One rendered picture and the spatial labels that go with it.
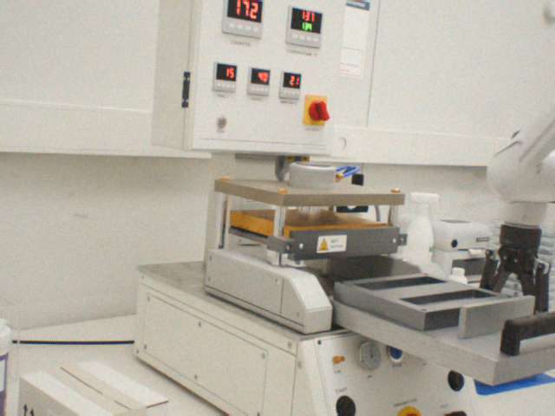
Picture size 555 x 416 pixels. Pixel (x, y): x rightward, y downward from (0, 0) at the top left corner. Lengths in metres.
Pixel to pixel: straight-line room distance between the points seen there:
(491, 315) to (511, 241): 0.48
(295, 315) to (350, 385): 0.13
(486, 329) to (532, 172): 0.40
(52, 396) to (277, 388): 0.30
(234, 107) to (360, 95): 0.90
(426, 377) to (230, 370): 0.30
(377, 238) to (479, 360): 0.38
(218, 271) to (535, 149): 0.55
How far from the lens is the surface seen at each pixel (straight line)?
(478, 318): 0.97
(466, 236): 2.13
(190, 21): 1.26
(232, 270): 1.14
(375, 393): 1.09
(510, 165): 1.31
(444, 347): 0.93
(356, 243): 1.18
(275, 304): 1.06
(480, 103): 2.63
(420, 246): 2.06
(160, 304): 1.31
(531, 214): 1.44
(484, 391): 1.46
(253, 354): 1.10
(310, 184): 1.20
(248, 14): 1.29
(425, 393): 1.17
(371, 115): 2.18
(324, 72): 1.41
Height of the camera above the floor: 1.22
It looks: 7 degrees down
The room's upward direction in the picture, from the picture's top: 5 degrees clockwise
